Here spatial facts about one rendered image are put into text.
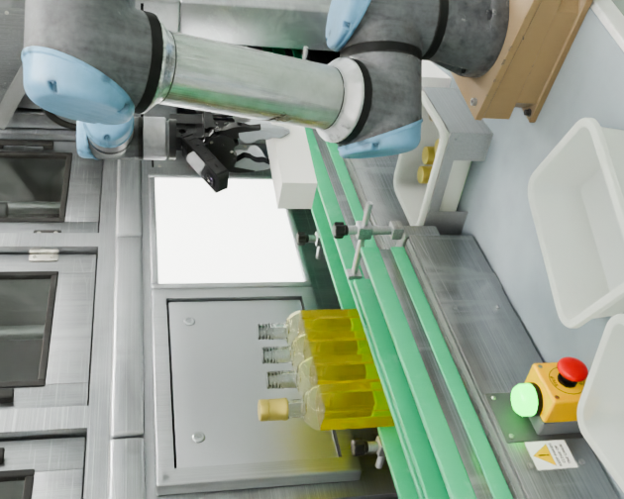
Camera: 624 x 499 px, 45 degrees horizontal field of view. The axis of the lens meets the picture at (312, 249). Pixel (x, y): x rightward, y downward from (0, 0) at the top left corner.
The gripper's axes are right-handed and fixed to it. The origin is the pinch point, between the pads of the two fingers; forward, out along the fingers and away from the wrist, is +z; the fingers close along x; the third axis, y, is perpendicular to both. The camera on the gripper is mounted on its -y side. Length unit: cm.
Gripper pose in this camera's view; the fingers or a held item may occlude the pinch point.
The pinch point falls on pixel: (280, 149)
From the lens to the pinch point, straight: 138.1
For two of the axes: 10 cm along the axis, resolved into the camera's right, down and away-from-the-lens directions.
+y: -1.5, -7.4, 6.5
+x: -1.6, 6.7, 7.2
